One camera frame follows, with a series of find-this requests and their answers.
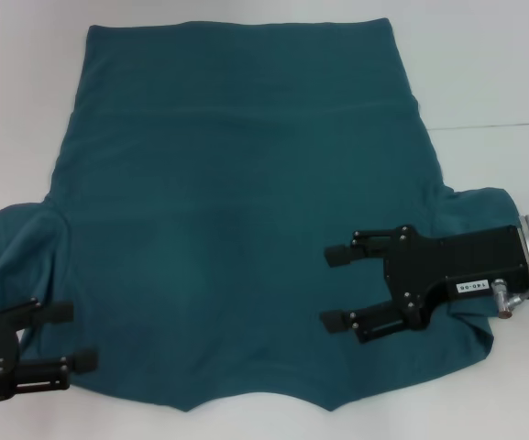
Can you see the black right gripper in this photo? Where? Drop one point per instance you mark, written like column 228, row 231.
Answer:
column 452, row 266

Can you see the teal blue shirt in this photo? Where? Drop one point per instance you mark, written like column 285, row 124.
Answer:
column 245, row 183

